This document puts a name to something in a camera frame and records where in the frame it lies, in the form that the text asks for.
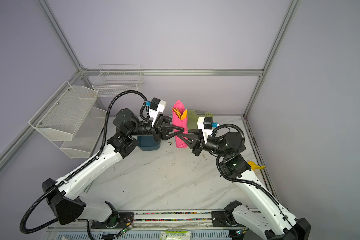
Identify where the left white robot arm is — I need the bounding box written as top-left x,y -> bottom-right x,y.
42,98 -> 188,226

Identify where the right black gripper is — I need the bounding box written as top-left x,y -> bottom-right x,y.
176,129 -> 228,159

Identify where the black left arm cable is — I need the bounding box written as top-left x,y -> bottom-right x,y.
19,90 -> 149,240

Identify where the white wire basket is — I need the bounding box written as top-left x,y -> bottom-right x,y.
92,65 -> 144,97

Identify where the green white label box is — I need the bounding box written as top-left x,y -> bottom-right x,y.
160,231 -> 192,240

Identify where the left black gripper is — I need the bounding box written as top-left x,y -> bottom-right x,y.
128,114 -> 185,144

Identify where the yellow bananas bunch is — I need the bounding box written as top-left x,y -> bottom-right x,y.
248,161 -> 266,171

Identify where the yellow plastic knife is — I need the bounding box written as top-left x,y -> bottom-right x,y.
182,110 -> 188,120

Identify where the aluminium frame profile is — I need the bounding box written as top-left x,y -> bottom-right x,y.
0,1 -> 301,177

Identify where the pink paper napkin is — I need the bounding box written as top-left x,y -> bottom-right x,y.
172,100 -> 188,149

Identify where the light green plastic basket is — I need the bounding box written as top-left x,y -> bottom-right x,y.
187,109 -> 214,130

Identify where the yellow plastic spoon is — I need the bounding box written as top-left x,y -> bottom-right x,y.
173,108 -> 183,120

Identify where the teal plastic oval tub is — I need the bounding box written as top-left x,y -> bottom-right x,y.
137,136 -> 161,151

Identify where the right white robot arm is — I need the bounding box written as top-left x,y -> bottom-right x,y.
176,118 -> 312,240

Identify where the white perforated metal shelf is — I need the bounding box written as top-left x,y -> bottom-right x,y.
29,82 -> 106,159

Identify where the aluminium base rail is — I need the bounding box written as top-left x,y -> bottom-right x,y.
46,207 -> 292,240

